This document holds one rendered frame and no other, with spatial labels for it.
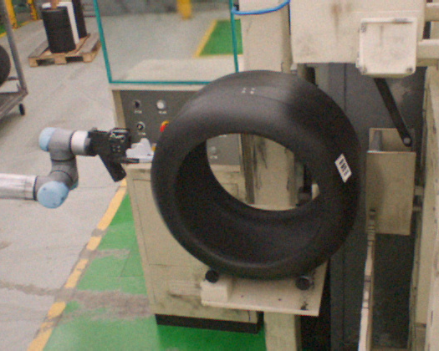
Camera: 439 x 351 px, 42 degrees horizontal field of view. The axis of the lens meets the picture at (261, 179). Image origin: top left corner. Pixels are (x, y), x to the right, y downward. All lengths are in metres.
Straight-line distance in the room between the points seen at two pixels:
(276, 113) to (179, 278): 1.50
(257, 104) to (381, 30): 0.51
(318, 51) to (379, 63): 0.16
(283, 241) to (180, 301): 1.10
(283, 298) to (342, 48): 0.93
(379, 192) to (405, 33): 0.92
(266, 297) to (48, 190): 0.73
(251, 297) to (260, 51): 0.77
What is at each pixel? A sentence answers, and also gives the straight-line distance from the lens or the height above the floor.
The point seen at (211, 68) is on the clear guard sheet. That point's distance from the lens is 2.28.
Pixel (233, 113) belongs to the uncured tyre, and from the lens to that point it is 1.45.
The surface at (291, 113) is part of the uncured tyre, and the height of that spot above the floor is 1.44.
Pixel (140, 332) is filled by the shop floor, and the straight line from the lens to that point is 3.04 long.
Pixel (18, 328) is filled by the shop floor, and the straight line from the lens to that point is 3.31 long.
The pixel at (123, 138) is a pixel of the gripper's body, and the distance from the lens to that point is 1.72.
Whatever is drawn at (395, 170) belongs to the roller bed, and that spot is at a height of 1.14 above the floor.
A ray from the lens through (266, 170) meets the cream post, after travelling 1.96.
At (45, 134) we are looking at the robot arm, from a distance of 1.83.
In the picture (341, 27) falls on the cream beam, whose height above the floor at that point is 1.71.
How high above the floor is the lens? 1.95
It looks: 27 degrees down
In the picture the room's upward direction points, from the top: 4 degrees counter-clockwise
